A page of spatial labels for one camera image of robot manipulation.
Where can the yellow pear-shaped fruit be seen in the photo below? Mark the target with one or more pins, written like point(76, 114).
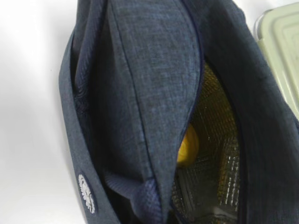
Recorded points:
point(188, 151)

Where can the dark blue lunch bag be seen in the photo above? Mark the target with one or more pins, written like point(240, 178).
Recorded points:
point(129, 81)

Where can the green lid glass container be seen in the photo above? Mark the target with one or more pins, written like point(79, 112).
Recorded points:
point(277, 34)

